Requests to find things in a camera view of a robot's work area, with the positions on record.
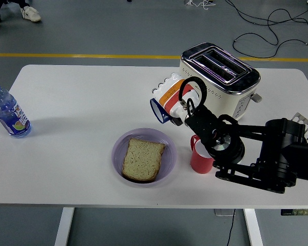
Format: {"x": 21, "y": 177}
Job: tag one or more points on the blue enamel cup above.
{"x": 156, "y": 110}

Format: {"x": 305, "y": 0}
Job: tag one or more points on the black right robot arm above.
{"x": 285, "y": 143}

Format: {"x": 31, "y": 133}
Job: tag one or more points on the slice of toast bread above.
{"x": 142, "y": 160}

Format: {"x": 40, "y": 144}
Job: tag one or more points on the red enamel cup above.
{"x": 200, "y": 164}

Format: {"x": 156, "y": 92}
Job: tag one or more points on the purple round plate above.
{"x": 169, "y": 153}

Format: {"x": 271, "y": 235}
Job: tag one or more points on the cream and chrome toaster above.
{"x": 220, "y": 64}

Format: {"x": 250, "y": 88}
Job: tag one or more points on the grey box under table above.
{"x": 223, "y": 212}

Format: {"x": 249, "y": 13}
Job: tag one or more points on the white table leg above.
{"x": 252, "y": 228}
{"x": 64, "y": 228}

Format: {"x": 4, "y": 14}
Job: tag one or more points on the clear bottle with blue cap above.
{"x": 10, "y": 115}

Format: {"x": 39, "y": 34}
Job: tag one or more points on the silver metal toast rack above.
{"x": 301, "y": 117}

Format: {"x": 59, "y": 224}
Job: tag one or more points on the black table control panel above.
{"x": 287, "y": 212}

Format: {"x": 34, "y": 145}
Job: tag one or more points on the person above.
{"x": 30, "y": 14}

